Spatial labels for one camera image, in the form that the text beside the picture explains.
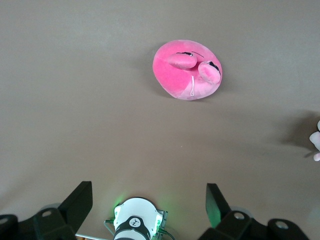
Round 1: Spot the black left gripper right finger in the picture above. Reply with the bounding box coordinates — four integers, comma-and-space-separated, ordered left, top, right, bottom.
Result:
197, 183, 256, 240

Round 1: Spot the light pink plush dog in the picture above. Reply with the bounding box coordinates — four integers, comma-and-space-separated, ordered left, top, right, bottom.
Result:
309, 119, 320, 161

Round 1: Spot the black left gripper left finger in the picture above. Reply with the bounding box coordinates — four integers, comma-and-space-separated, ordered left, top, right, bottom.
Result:
32, 181, 94, 240

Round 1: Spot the round pink plush toy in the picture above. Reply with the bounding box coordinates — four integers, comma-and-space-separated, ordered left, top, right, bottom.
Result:
152, 39, 223, 101

